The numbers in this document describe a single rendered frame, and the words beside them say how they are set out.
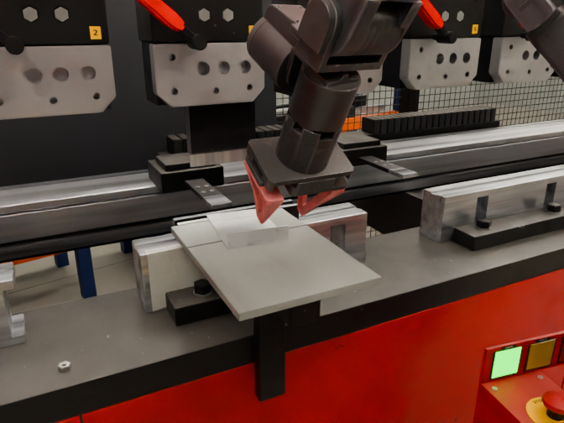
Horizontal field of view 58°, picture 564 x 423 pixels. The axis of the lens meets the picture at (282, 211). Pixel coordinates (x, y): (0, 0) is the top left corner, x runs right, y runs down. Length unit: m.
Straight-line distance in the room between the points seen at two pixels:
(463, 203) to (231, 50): 0.56
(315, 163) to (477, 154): 0.95
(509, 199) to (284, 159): 0.69
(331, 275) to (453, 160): 0.82
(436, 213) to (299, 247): 0.42
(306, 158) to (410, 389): 0.57
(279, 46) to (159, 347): 0.42
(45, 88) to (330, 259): 0.39
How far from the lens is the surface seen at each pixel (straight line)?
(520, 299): 1.07
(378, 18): 0.45
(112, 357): 0.72
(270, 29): 0.53
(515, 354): 0.85
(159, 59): 0.68
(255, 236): 0.68
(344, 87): 0.47
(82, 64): 0.67
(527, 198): 1.18
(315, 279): 0.60
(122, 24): 1.22
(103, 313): 0.82
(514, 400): 0.83
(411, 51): 0.86
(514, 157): 1.54
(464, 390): 1.09
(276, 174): 0.52
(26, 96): 0.67
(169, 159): 1.00
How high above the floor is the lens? 1.28
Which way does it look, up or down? 20 degrees down
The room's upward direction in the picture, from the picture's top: straight up
